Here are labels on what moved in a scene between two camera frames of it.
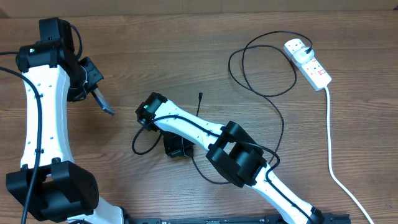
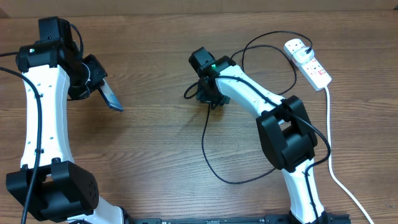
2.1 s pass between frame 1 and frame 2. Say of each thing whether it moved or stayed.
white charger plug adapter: stayed
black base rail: stayed
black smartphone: moved
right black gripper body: moved
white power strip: stayed
